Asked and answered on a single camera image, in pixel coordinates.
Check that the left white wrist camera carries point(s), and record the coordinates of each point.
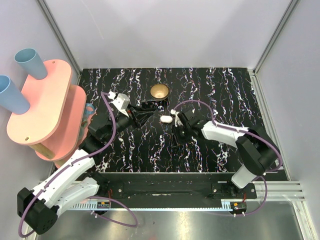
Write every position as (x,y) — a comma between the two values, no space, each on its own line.
(120,101)

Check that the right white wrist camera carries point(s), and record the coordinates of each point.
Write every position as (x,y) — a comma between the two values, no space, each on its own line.
(176,119)

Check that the white earbud charging case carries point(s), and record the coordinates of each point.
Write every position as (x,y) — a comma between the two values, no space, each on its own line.
(167,119)

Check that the rear light blue cup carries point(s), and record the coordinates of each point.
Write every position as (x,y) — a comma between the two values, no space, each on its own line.
(31,62)

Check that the gold metal bowl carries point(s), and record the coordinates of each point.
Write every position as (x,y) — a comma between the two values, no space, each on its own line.
(159,91)

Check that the light blue cup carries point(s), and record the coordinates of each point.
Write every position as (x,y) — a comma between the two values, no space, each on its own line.
(11,97)
(31,62)

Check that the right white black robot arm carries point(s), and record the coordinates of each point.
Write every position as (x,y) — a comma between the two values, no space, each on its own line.
(256,149)

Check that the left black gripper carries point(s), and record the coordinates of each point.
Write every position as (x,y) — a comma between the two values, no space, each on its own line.
(133,114)

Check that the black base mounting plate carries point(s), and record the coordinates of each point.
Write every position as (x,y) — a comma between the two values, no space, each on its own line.
(170,190)

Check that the front light blue cup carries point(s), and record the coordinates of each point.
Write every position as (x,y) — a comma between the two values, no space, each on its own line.
(11,97)

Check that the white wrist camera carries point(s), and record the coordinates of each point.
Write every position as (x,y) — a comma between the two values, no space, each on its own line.
(120,101)
(176,119)

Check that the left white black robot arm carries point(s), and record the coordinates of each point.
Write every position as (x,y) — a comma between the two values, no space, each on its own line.
(40,207)

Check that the pink two-tier wooden shelf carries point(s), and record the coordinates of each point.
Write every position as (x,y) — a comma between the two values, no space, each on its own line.
(52,125)

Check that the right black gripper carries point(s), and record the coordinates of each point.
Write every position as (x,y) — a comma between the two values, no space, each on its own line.
(176,140)

